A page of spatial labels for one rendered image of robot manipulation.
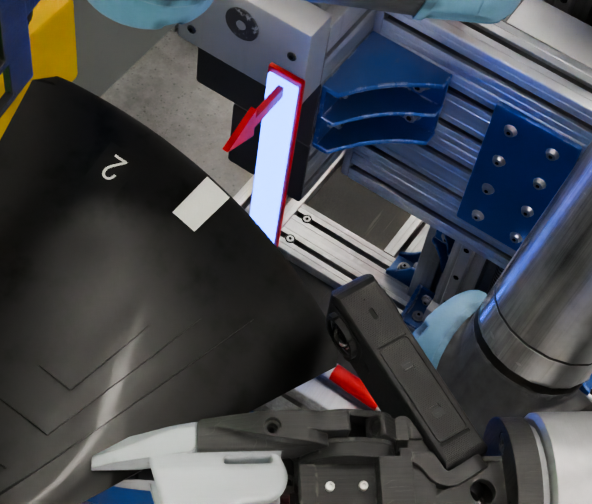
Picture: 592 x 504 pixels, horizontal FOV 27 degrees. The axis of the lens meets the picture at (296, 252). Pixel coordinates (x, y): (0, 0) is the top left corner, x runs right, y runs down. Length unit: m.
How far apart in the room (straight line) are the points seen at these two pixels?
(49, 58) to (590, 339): 0.47
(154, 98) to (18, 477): 1.73
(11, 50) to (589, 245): 0.33
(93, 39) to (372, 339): 1.53
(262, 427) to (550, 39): 0.66
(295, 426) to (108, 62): 1.66
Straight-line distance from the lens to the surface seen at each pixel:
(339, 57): 1.14
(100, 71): 2.19
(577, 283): 0.67
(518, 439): 0.62
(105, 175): 0.69
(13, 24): 0.45
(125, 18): 0.63
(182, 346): 0.65
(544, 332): 0.70
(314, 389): 1.01
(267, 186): 0.83
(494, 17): 0.61
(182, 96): 2.31
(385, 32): 1.19
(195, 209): 0.69
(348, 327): 0.65
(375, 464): 0.61
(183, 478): 0.60
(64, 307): 0.65
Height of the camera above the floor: 1.75
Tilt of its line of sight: 56 degrees down
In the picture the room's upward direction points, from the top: 11 degrees clockwise
